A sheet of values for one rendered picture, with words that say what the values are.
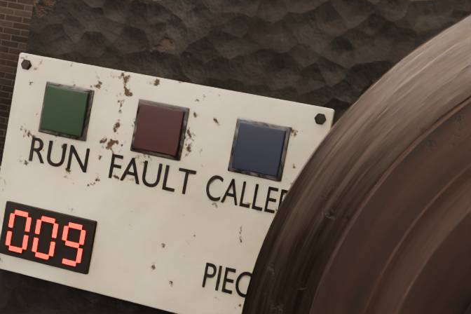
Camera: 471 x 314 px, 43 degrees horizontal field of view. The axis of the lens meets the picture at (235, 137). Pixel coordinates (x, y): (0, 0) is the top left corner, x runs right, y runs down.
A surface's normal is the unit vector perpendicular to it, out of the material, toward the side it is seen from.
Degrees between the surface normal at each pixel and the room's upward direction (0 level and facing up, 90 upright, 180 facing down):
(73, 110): 90
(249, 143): 90
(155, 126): 90
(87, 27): 90
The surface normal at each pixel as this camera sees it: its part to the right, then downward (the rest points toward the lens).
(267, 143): -0.18, 0.02
